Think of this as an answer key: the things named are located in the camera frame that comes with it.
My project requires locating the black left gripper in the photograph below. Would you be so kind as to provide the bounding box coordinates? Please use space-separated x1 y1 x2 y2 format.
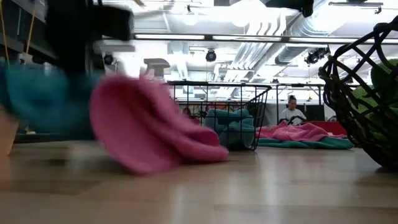
46 0 135 77

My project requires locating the teal microfiber towel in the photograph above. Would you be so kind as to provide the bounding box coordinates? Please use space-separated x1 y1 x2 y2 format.
203 108 256 149
257 136 354 150
0 63 100 139

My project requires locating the pink microfiber towel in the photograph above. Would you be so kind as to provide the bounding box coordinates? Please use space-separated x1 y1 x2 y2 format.
89 75 230 175
256 121 348 142

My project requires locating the green microfiber towel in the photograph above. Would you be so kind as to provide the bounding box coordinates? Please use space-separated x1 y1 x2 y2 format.
350 58 398 142

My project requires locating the clear spray bottle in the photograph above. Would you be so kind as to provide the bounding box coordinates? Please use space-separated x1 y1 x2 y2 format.
143 58 172 94

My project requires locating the person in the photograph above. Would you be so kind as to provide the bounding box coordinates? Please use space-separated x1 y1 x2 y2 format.
279 95 307 126

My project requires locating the dark round wicker basket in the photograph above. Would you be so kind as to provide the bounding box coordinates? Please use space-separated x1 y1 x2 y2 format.
318 15 398 169

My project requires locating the red background surface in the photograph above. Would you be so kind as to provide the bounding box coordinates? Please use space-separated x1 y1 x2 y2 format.
307 121 348 136

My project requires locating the yellow cable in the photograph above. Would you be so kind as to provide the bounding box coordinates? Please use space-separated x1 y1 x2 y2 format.
0 0 37 68

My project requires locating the black wire rectangular basket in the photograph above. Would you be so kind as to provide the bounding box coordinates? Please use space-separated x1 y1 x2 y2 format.
167 80 272 152

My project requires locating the black aluminium rig frame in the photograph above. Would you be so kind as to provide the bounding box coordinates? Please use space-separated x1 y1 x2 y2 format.
133 32 398 44

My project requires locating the black overhead mount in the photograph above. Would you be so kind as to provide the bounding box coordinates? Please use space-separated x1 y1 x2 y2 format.
264 0 315 18

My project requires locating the silver ventilation duct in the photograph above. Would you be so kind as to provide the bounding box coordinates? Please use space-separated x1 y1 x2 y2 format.
273 15 343 65

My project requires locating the black background workstation frame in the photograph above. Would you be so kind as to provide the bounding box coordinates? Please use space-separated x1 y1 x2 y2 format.
271 82 360 125

